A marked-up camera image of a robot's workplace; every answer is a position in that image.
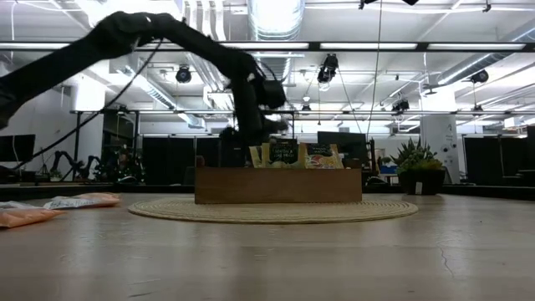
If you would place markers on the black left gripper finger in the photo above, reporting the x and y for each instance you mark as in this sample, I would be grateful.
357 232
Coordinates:
243 152

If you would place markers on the white orange tea bag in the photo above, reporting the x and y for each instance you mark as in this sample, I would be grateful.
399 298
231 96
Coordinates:
25 217
79 202
12 205

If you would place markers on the background black robot arm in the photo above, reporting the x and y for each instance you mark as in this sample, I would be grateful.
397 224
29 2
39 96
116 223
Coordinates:
83 167

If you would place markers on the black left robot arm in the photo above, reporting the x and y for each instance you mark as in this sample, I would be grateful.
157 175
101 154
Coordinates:
62 62

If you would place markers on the wooden compartment tea box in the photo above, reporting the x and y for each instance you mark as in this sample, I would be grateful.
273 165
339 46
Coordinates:
276 186

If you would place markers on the white LED light strip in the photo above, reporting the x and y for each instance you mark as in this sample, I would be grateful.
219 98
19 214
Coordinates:
33 46
368 46
167 46
267 46
476 46

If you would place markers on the round woven straw placemat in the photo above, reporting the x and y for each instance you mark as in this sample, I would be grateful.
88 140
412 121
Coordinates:
271 213

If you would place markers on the black ceiling spotlight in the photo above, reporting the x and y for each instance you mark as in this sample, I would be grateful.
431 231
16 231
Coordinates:
327 69
183 74
479 76

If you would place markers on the black partition panel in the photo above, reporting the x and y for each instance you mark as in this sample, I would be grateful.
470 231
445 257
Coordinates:
167 159

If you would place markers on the black computer monitor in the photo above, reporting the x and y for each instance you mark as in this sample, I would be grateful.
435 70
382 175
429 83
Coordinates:
16 148
351 144

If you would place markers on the potted succulent plant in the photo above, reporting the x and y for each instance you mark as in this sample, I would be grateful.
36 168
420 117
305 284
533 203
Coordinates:
420 182

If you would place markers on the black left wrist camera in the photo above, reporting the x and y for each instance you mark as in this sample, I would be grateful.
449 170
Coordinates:
273 94

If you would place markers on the silver ventilation duct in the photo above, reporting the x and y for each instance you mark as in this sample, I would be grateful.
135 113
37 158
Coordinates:
273 21

